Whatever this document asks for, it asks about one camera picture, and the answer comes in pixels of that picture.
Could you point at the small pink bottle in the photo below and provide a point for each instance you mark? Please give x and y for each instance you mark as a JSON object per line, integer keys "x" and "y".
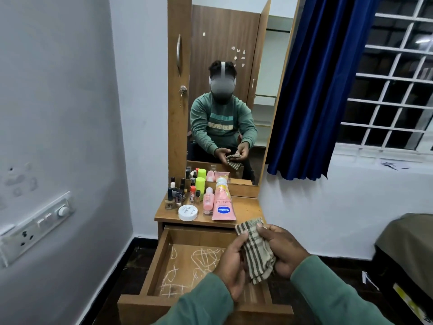
{"x": 208, "y": 201}

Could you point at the yellow and white box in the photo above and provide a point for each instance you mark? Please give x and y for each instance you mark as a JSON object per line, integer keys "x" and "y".
{"x": 411, "y": 302}

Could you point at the bed with olive sheet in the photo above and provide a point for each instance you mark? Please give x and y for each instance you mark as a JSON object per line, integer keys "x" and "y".
{"x": 406, "y": 247}

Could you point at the pink lotion tube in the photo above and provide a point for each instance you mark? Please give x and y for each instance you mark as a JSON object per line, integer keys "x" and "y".
{"x": 223, "y": 204}

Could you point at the white round cream jar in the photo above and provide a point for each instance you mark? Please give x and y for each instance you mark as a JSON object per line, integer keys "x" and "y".
{"x": 187, "y": 213}

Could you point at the dressing table mirror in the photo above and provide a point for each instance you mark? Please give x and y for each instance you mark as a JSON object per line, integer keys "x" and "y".
{"x": 233, "y": 47}

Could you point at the blue curtain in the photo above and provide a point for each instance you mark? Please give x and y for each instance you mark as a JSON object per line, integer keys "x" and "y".
{"x": 318, "y": 91}

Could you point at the white wall switchboard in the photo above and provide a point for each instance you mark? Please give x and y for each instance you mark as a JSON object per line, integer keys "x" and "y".
{"x": 33, "y": 226}

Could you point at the white paper scrap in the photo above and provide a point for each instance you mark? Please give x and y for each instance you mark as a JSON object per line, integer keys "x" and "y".
{"x": 368, "y": 279}

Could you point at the key in door lock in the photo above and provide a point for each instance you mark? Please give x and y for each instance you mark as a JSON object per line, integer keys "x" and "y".
{"x": 183, "y": 90}

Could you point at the person's left forearm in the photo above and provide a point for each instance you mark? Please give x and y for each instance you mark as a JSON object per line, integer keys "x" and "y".
{"x": 203, "y": 302}

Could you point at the person's right thumb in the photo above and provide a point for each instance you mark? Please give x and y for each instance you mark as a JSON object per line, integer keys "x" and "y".
{"x": 263, "y": 230}

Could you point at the wooden dressing table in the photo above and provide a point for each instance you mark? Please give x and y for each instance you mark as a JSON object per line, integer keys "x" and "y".
{"x": 247, "y": 208}

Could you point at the checkered beige cloth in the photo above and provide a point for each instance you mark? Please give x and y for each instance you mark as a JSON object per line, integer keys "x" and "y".
{"x": 257, "y": 253}

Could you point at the person's left hand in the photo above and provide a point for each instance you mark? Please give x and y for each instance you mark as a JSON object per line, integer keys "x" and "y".
{"x": 228, "y": 267}

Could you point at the person's right hand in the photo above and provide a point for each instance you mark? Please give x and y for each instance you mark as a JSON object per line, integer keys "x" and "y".
{"x": 284, "y": 250}

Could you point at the wooden drawer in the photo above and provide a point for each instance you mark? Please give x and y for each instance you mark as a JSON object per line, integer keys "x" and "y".
{"x": 189, "y": 263}

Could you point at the person's left thumb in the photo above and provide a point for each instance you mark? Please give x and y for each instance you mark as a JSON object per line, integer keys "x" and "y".
{"x": 242, "y": 246}

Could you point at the cluster of nail polish bottles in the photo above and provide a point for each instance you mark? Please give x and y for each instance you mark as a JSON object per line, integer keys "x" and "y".
{"x": 177, "y": 194}

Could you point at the green bottle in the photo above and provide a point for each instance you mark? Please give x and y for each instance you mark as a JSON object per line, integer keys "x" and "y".
{"x": 200, "y": 186}

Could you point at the person's right forearm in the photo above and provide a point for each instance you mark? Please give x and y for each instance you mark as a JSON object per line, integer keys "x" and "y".
{"x": 335, "y": 294}

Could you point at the white window grille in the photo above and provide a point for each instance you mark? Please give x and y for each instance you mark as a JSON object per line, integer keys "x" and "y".
{"x": 395, "y": 77}

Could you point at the wooden cabinet door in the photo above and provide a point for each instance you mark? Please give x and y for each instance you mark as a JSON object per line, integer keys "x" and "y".
{"x": 179, "y": 131}

